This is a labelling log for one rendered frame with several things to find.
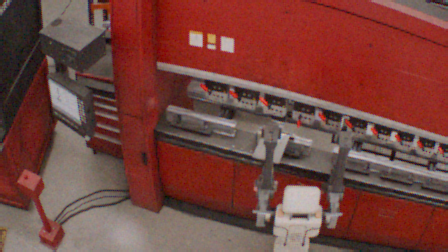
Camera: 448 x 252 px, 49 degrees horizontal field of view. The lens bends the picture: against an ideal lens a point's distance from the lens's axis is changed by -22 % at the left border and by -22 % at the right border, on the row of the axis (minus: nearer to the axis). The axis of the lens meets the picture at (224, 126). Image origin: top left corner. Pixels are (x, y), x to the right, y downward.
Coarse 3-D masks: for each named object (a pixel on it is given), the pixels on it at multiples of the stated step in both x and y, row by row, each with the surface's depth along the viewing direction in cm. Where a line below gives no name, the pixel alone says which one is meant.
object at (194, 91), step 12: (192, 84) 458; (204, 84) 458; (192, 96) 459; (204, 96) 454; (240, 108) 450; (288, 120) 442; (372, 132) 422; (396, 132) 423; (372, 144) 426; (384, 144) 421; (420, 156) 414; (432, 156) 409
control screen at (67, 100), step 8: (56, 88) 372; (64, 88) 365; (56, 96) 379; (64, 96) 371; (72, 96) 363; (56, 104) 385; (64, 104) 377; (72, 104) 369; (64, 112) 383; (72, 112) 375
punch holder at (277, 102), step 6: (264, 96) 398; (270, 96) 397; (276, 96) 395; (270, 102) 400; (276, 102) 398; (282, 102) 396; (264, 108) 405; (276, 108) 401; (282, 108) 399; (270, 114) 406; (276, 114) 404; (282, 114) 403
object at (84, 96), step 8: (48, 80) 374; (56, 80) 367; (64, 80) 367; (72, 80) 371; (72, 88) 360; (80, 88) 361; (88, 88) 364; (80, 96) 356; (88, 96) 357; (80, 104) 361; (88, 104) 361; (56, 112) 391; (80, 112) 367; (88, 112) 364; (64, 120) 389; (72, 120) 381; (80, 120) 373; (88, 120) 367; (80, 128) 379; (88, 128) 372; (88, 136) 378
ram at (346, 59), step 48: (192, 0) 365; (240, 0) 353; (288, 0) 341; (192, 48) 392; (240, 48) 379; (288, 48) 366; (336, 48) 351; (384, 48) 336; (432, 48) 318; (288, 96) 391; (336, 96) 376; (384, 96) 360; (432, 96) 342
